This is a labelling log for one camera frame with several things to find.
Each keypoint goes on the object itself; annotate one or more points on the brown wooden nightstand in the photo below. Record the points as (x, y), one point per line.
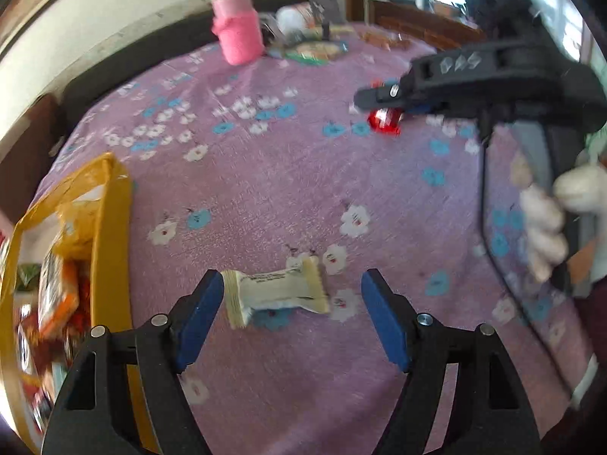
(42, 128)

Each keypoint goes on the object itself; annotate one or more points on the person's right hand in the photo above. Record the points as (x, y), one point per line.
(545, 227)

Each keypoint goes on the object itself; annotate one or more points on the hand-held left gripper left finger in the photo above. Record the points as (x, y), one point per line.
(199, 322)

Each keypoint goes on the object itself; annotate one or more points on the white round jar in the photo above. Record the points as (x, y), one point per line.
(291, 19)

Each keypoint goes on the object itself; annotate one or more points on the clear bag with green label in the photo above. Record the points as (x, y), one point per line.
(315, 52)

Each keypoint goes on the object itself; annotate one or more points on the cream snack bar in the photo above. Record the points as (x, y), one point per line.
(280, 289)

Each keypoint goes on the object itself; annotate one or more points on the black metal phone stand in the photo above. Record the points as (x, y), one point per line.
(327, 31)

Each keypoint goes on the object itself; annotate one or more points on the orange cracker pack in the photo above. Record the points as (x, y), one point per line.
(57, 294)

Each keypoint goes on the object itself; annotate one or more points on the dark headboard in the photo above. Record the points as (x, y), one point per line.
(142, 61)

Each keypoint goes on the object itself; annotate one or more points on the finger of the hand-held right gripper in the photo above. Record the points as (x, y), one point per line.
(384, 97)
(427, 108)

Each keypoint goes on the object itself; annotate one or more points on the person's clothed body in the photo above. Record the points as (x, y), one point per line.
(595, 313)

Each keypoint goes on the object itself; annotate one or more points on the bottle in pink knitted sleeve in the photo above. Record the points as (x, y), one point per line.
(237, 33)

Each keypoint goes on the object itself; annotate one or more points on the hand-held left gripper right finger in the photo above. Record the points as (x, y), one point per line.
(386, 322)

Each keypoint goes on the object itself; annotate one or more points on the red candy wrapper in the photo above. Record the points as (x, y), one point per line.
(385, 121)

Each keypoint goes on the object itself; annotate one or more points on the green pea snack packet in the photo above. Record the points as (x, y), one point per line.
(28, 276)

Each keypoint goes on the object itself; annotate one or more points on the yellow cardboard box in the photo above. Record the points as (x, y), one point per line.
(111, 246)

